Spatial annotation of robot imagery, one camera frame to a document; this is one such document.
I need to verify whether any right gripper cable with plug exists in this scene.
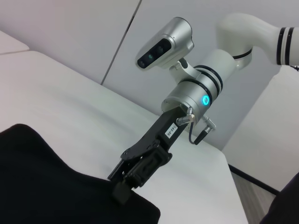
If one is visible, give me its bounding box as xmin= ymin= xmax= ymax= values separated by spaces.
xmin=176 ymin=106 xmax=218 ymax=146

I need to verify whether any black shirt with white print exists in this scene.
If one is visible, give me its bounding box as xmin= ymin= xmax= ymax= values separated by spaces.
xmin=0 ymin=123 xmax=162 ymax=224

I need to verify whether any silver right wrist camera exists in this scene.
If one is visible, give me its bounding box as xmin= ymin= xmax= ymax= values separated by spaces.
xmin=135 ymin=16 xmax=201 ymax=80

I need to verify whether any black rounded object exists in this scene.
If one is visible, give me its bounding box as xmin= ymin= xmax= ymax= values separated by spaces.
xmin=258 ymin=171 xmax=299 ymax=224

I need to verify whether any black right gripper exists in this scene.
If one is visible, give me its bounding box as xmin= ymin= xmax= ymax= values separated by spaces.
xmin=107 ymin=106 xmax=188 ymax=206

